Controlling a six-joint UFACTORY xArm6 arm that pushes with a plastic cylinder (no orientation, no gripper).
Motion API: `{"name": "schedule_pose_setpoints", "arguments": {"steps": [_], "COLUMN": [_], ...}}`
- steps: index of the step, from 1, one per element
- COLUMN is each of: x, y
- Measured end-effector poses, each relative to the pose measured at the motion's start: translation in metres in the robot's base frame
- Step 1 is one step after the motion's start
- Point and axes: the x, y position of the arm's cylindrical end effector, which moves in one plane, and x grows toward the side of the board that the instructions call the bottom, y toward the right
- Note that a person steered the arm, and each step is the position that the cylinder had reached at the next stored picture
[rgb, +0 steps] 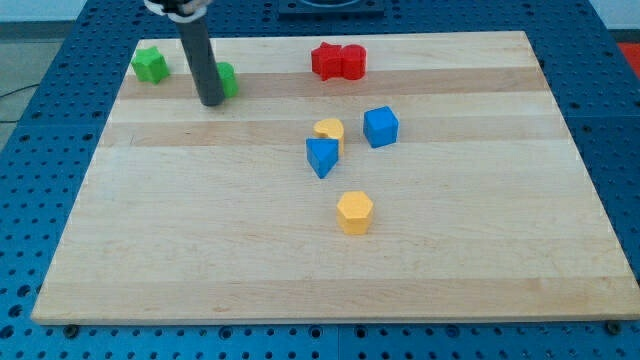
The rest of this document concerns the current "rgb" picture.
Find blue triangle block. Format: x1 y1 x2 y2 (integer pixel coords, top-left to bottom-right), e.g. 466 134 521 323
306 138 339 179

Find red star block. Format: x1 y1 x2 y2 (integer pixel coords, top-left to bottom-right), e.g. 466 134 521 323
311 42 342 81

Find green star block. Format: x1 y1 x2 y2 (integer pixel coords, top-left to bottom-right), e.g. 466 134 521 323
131 46 169 84

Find yellow hexagon block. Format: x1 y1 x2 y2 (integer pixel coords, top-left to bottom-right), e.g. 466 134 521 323
336 191 374 235

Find yellow heart block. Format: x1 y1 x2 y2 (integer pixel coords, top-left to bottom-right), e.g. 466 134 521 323
313 118 345 157

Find blue cube block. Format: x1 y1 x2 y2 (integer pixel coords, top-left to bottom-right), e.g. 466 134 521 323
363 106 399 148

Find light wooden board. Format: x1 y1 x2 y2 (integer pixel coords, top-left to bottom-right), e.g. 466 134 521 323
32 31 639 325

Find red cylinder block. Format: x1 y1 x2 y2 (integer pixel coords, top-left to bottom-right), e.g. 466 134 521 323
340 44 367 80

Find green cylinder block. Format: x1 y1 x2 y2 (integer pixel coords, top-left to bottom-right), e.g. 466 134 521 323
217 62 239 98

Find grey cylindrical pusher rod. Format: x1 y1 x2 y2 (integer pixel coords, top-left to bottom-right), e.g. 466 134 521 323
176 17 225 107

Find white ring rod mount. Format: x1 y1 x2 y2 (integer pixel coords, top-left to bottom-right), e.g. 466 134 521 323
144 0 212 24

